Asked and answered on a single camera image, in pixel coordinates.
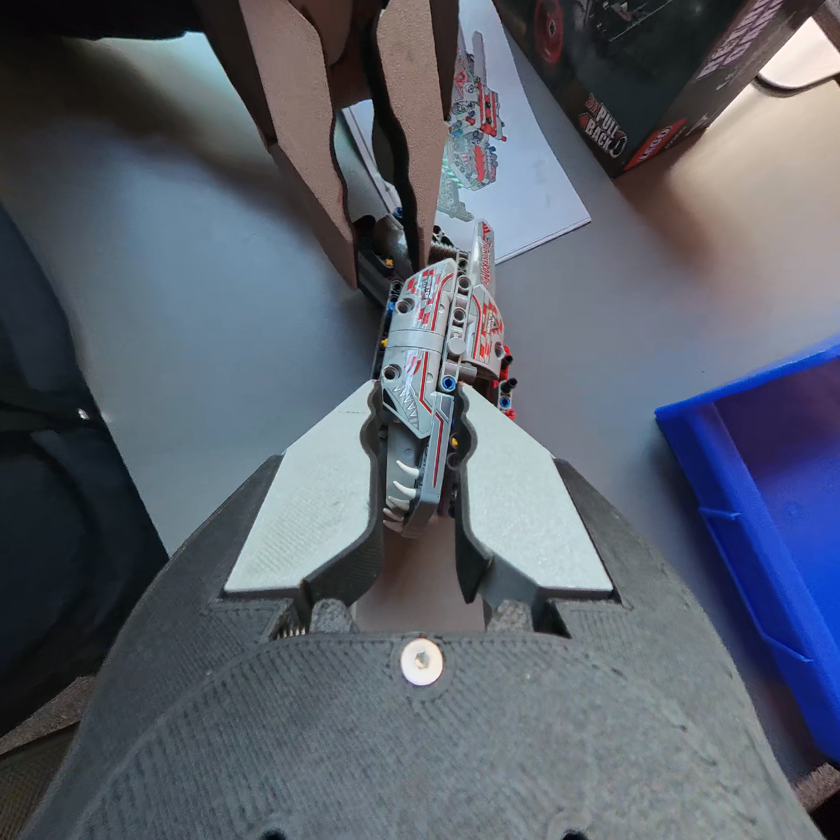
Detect black lego box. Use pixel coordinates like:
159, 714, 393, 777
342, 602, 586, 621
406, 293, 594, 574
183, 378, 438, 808
492, 0, 829, 180

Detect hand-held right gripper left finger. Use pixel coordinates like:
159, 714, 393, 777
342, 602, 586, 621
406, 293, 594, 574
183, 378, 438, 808
223, 381, 386, 602

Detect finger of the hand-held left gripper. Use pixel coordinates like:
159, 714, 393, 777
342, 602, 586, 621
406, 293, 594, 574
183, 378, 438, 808
366, 0, 460, 265
193, 0, 361, 290

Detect blue plastic bin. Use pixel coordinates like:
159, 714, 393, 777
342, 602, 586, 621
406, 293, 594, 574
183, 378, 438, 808
655, 341, 840, 765

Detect person's dark clothing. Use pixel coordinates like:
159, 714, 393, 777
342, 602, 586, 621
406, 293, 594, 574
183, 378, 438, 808
0, 197, 173, 729

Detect grey and red lego model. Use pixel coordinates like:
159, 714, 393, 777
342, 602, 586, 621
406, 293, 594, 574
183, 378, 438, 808
357, 220, 521, 540

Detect lego instruction booklet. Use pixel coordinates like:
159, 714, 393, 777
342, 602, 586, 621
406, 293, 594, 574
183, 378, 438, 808
341, 0, 593, 265

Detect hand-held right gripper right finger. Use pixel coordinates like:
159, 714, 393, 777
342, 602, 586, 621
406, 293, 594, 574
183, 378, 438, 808
453, 386, 615, 605

